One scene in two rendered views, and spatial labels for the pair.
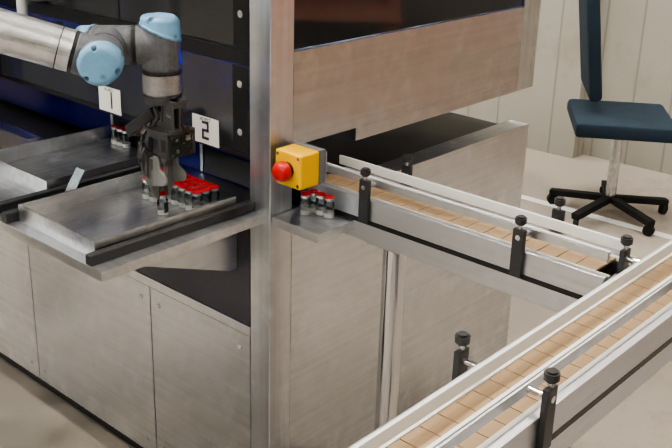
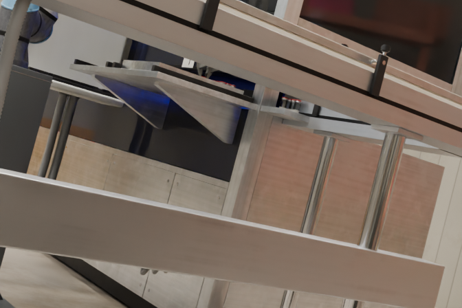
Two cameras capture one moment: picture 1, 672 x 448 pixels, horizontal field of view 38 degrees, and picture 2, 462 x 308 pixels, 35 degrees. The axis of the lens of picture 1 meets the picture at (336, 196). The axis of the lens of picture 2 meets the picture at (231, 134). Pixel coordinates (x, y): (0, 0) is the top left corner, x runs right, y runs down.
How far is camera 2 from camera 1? 1.18 m
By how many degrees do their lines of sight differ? 26
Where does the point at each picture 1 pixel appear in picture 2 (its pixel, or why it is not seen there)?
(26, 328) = not seen: hidden behind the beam
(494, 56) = not seen: hidden behind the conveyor
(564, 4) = not seen: outside the picture
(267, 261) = (251, 134)
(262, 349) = (232, 195)
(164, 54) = not seen: outside the picture
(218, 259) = (223, 130)
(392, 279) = (324, 158)
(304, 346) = (259, 210)
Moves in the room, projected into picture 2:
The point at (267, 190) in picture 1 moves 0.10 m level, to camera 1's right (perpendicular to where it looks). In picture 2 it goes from (262, 89) to (291, 96)
